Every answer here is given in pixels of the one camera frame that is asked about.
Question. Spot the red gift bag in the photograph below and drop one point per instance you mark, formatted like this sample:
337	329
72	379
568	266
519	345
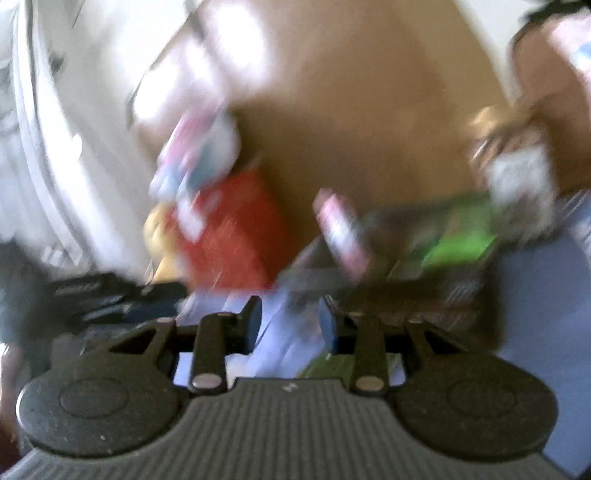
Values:
231	235

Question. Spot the pastel unicorn plush toy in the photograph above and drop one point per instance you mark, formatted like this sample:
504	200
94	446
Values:
201	150

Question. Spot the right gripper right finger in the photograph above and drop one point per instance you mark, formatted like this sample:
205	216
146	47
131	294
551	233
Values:
367	339

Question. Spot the black cardboard storage box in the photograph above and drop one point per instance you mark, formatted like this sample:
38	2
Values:
431	260

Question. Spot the glass jar of nuts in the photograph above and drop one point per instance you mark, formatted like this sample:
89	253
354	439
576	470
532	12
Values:
511	158

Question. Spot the pink snack stick box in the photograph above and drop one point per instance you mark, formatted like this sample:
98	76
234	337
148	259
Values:
342	232

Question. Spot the blue patterned tablecloth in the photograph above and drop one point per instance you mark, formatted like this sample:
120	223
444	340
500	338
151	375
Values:
543	327

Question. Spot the yellow duck plush toy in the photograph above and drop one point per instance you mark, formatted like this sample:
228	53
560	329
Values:
160	242

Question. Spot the large brown cardboard sheet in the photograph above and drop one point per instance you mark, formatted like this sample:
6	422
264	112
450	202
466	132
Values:
365	97

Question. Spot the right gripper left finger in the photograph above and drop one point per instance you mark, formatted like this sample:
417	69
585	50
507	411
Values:
216	336

